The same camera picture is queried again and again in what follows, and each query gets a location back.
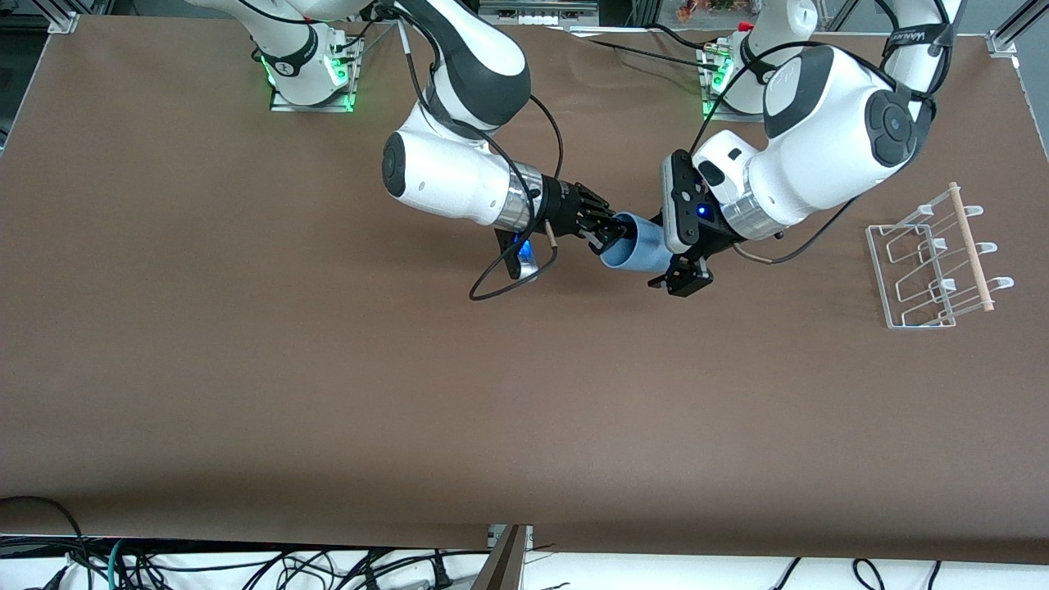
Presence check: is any black cable with plug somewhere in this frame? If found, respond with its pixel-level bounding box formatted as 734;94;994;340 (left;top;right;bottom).
344;547;456;590

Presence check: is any thick black looped cable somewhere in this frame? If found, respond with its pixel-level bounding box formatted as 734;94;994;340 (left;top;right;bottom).
0;495;89;590

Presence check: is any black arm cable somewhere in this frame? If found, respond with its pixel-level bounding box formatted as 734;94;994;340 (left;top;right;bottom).
392;0;568;302
703;45;871;266

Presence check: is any white wire cup rack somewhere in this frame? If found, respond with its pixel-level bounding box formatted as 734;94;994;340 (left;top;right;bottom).
865;182;1016;330

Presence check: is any brown table cover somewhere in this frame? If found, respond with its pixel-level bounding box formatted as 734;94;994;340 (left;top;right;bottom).
0;15;1049;566

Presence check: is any white power strip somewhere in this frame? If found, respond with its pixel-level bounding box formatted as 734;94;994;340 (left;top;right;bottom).
478;0;601;27

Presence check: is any small metal bracket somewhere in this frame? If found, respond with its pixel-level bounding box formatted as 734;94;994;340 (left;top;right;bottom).
487;524;535;551

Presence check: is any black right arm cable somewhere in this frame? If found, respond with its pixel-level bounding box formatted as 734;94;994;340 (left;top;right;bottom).
392;0;568;302

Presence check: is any black cable on table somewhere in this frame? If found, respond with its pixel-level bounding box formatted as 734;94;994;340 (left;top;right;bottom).
564;23;726;73

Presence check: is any dark angled beam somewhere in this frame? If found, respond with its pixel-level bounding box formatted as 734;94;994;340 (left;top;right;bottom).
470;524;529;590

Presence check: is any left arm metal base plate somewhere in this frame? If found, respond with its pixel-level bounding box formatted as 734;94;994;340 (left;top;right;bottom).
700;43;767;125

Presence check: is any blue plastic cup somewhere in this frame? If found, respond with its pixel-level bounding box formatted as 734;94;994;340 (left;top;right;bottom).
599;211;675;276

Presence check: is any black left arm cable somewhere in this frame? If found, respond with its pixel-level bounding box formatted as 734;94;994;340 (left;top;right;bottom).
703;45;871;266

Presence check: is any aluminium frame profile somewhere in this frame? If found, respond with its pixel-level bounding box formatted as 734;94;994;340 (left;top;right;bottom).
986;0;1049;60

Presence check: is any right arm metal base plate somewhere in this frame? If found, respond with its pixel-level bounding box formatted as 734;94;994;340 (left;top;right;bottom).
269;34;363;114

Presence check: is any teal cable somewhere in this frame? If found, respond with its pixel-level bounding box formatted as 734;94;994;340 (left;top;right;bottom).
105;538;130;590

